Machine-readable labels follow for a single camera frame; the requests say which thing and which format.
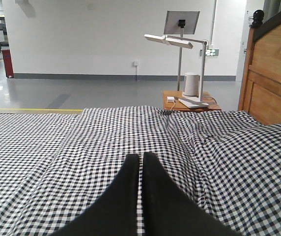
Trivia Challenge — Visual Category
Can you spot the wooden headboard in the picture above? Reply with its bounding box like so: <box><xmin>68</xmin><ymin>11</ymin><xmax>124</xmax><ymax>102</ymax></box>
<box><xmin>238</xmin><ymin>10</ymin><xmax>281</xmax><ymax>124</ymax></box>

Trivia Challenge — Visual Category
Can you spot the white desk lamp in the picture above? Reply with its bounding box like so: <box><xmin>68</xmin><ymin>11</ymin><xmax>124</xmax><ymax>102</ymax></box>
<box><xmin>144</xmin><ymin>34</ymin><xmax>209</xmax><ymax>109</ymax></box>

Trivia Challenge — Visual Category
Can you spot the white charger adapter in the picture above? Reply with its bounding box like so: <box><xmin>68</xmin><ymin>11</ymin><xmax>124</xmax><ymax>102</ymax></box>
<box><xmin>167</xmin><ymin>96</ymin><xmax>175</xmax><ymax>103</ymax></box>

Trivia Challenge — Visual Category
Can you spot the wooden bedside table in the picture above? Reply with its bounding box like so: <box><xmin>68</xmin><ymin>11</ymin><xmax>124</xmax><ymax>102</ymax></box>
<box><xmin>162</xmin><ymin>90</ymin><xmax>222</xmax><ymax>113</ymax></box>

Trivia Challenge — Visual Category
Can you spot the tablet on floor stand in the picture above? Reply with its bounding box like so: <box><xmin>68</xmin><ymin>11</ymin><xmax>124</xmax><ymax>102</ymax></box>
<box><xmin>164</xmin><ymin>10</ymin><xmax>200</xmax><ymax>91</ymax></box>

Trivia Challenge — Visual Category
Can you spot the black white checkered bedsheet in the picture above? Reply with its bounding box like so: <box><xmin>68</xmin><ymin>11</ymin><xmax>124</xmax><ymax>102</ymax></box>
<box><xmin>0</xmin><ymin>106</ymin><xmax>281</xmax><ymax>236</ymax></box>

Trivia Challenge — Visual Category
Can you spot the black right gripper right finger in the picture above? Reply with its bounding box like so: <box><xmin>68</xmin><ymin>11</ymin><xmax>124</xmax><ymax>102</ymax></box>
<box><xmin>141</xmin><ymin>152</ymin><xmax>238</xmax><ymax>236</ymax></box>

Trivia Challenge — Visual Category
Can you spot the white cylindrical speaker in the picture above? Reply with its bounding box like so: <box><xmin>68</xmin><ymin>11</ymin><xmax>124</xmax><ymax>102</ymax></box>
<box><xmin>183</xmin><ymin>72</ymin><xmax>199</xmax><ymax>96</ymax></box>

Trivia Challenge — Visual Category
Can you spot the red cabinet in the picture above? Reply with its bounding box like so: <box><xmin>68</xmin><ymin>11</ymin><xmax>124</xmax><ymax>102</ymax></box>
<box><xmin>1</xmin><ymin>49</ymin><xmax>14</xmax><ymax>78</ymax></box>

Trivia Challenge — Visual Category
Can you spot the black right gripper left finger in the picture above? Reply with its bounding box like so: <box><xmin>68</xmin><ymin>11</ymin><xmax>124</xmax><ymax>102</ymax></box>
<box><xmin>53</xmin><ymin>154</ymin><xmax>139</xmax><ymax>236</ymax></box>

